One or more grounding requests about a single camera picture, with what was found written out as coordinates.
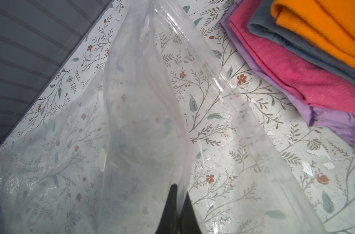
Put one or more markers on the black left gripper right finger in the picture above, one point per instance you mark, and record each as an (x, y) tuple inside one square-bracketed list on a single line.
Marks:
[(187, 220)]

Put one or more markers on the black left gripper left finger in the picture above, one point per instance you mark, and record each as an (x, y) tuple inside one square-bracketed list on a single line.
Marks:
[(169, 219)]

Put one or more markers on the clear plastic vacuum bag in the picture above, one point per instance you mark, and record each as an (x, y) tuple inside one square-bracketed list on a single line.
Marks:
[(166, 112)]

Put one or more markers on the pink trousers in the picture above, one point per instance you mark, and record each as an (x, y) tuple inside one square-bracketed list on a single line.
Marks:
[(311, 84)]

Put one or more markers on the purple trousers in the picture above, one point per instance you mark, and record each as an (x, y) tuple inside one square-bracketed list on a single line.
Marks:
[(341, 123)]

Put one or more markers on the blue jeans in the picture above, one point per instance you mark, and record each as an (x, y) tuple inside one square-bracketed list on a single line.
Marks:
[(262, 24)]

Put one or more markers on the orange garment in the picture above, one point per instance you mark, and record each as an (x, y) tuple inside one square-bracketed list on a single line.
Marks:
[(329, 25)]

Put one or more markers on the white vacuum bag valve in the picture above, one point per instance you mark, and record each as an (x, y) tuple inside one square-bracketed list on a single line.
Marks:
[(102, 159)]

